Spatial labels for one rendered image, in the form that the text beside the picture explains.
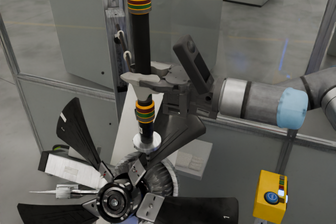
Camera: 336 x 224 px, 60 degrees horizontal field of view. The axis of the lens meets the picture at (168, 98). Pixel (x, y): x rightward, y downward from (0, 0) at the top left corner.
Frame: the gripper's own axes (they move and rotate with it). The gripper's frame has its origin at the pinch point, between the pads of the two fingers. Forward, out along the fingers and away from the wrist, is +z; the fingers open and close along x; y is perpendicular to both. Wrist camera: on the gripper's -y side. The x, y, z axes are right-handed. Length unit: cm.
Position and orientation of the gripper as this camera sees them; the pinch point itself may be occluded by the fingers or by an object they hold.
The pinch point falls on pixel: (130, 69)
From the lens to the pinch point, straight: 63.4
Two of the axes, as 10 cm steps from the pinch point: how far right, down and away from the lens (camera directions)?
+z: -9.4, -2.0, 2.8
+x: 3.5, -5.4, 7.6
